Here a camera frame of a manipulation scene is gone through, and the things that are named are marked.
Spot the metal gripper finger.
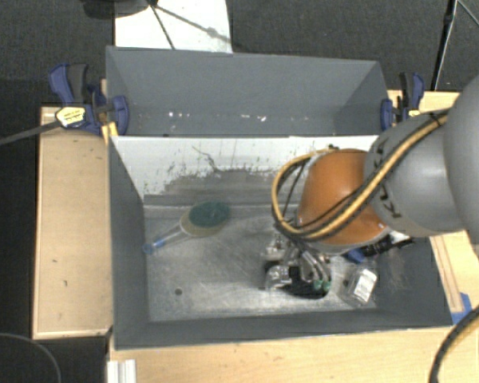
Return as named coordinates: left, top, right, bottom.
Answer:
left=263, top=264, right=291, bottom=291
left=263, top=234, right=288, bottom=261

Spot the green scrub brush clear handle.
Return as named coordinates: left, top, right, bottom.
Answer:
left=141, top=200, right=232, bottom=255

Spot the pale wood board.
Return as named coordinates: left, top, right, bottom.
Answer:
left=31, top=105, right=115, bottom=341

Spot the black cylinder on white bracket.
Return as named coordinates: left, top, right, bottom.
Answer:
left=361, top=231, right=416, bottom=257

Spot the grey metal bin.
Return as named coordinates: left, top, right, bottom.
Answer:
left=105, top=45, right=454, bottom=350

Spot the small blue object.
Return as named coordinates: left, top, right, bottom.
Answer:
left=342, top=248, right=365, bottom=265

